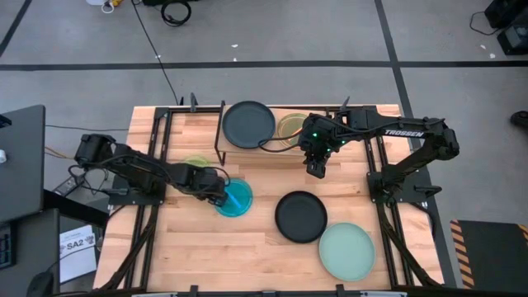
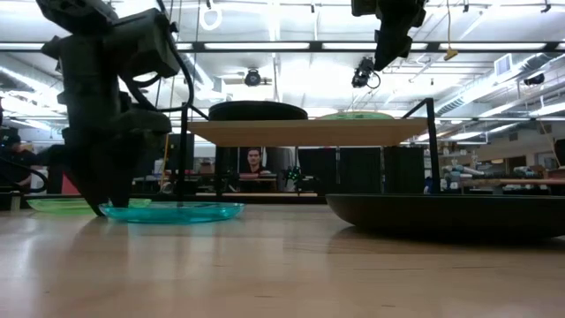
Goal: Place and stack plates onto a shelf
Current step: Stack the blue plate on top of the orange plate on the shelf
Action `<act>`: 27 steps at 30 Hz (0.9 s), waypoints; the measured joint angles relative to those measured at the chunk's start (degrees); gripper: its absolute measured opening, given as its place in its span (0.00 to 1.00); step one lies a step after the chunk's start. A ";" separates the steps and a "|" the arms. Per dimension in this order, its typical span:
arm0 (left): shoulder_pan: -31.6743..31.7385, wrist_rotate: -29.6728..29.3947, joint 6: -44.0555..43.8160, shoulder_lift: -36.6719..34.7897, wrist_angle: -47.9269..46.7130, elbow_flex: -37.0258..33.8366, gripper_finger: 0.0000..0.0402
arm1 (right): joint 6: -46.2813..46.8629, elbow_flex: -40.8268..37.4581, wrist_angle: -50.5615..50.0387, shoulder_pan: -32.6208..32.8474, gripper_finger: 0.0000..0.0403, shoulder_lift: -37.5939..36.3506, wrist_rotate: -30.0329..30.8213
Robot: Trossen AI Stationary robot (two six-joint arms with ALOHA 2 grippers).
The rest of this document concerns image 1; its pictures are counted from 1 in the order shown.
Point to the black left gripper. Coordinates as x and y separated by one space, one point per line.
202 179

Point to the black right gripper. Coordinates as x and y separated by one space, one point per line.
319 138

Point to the blue transparent plate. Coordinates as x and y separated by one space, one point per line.
243 194

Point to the green transparent plate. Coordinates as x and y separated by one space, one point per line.
197 160

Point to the yellow transparent plate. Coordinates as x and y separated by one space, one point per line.
288 128

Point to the black plate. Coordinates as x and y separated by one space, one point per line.
301 216
247 123

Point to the light green plate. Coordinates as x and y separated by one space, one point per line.
346 251

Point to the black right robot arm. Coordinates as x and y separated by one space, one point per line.
404 133

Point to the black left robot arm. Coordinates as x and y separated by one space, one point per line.
136 165

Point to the white paper sheet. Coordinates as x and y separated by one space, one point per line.
78 255

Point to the black power adapter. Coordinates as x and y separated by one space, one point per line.
68 185

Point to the hazard striped floor mat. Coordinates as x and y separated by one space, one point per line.
491 251

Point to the black computer mouse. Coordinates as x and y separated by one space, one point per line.
40 285

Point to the grey side desk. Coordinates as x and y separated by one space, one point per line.
20 165

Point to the person's shoe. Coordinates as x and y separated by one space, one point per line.
520 119

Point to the black keyboard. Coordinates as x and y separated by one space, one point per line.
6 247

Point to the black equipment box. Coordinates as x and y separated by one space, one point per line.
513 37

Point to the black aluminium rig frame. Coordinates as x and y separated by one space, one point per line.
181 109

